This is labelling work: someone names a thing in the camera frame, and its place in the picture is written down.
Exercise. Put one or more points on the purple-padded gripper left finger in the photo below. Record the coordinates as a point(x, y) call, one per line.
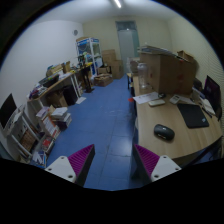
point(75, 167)

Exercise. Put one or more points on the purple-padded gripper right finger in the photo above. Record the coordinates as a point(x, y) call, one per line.
point(150, 167)

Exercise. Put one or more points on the black computer mouse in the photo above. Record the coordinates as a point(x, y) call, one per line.
point(164, 132)

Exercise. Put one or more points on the black mouse pad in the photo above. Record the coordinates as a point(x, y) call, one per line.
point(193, 115)

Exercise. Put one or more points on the wooden desk right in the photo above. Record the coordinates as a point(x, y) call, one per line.
point(189, 145)

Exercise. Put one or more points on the stack of books on floor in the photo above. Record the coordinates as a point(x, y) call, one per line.
point(61, 117)

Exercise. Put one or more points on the white bookshelf rack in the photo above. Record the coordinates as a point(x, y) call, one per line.
point(20, 136)

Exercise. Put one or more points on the white remote control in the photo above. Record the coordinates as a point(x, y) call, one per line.
point(156, 103)

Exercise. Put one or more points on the black computer tower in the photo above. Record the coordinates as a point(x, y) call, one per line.
point(70, 95)

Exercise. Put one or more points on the white paper sheet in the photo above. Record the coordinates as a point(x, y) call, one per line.
point(146, 97)

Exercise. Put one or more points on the white calculator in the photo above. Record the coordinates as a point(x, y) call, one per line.
point(175, 99)

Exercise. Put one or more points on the long wooden desk left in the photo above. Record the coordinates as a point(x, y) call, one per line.
point(37, 102)

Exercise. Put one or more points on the black monitor at left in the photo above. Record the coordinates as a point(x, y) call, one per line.
point(6, 110)

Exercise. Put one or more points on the open cardboard box on floor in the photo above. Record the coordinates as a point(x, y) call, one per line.
point(103, 80)

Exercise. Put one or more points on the large cardboard box on desk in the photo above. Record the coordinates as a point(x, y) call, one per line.
point(169, 74)

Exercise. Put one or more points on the dark laptop screen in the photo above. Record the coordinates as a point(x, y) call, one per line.
point(212, 93)

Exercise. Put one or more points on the clear plastic water bottle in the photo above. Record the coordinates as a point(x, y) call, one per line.
point(143, 75)

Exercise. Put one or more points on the cardboard box stack by door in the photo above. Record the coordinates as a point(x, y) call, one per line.
point(116, 66)

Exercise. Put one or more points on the blue white display cabinet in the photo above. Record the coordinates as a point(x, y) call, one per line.
point(89, 47)

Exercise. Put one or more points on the grey door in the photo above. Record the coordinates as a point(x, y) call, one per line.
point(128, 41)

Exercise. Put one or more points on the ceiling light tube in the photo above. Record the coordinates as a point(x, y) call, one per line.
point(118, 4)

